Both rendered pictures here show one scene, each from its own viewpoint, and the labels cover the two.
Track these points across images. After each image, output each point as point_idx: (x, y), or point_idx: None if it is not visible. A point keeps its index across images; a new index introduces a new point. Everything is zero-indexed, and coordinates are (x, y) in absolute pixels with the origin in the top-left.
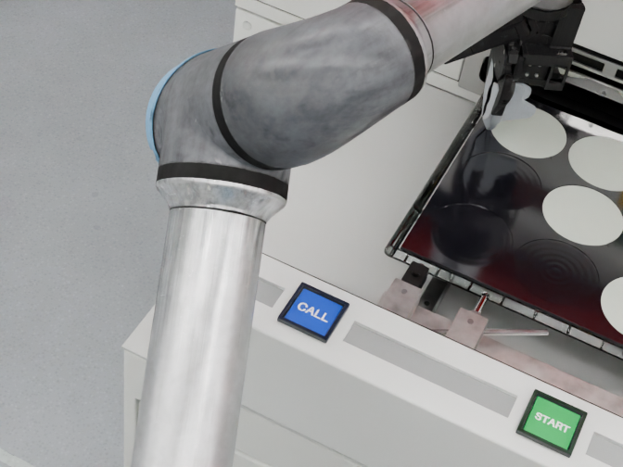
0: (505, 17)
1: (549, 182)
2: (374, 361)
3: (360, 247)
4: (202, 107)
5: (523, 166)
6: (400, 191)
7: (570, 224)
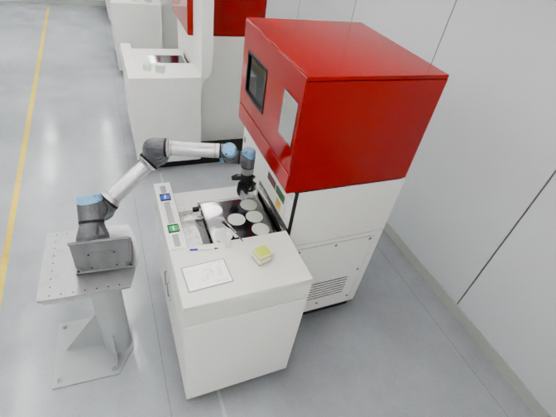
0: (190, 153)
1: (238, 212)
2: (163, 207)
3: None
4: None
5: (238, 208)
6: None
7: (232, 218)
